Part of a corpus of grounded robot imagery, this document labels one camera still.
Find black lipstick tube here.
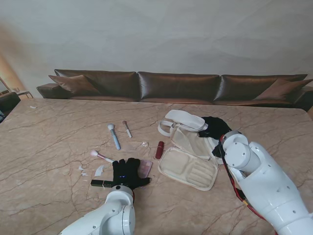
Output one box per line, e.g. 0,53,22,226
90,179,113,188

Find red lipstick tube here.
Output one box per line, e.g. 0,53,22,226
155,141,164,159

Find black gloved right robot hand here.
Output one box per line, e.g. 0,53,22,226
198,116,232,141

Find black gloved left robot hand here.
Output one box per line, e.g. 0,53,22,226
112,158,152,190

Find pink eyeshadow palette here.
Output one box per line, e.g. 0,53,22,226
138,159,154,178

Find small wooden side table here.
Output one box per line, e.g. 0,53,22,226
14,89,34,99

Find dark armchair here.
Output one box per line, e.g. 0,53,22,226
0,92,22,112

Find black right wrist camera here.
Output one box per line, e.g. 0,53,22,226
211,144,225,159

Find brown leather sofa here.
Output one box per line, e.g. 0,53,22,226
36,69,313,112

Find red black right arm cable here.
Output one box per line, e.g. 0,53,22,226
219,137,267,221

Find small white handled brush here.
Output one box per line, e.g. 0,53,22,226
122,120,133,138

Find cream white cosmetics bag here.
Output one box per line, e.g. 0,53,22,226
157,109,230,191

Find pink bristle white handled brush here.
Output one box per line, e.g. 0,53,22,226
89,150,115,164

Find blue handled makeup brush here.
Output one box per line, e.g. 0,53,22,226
107,123,121,150

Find brown sofa cushion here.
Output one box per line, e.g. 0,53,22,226
48,74,101,96
253,78,313,101

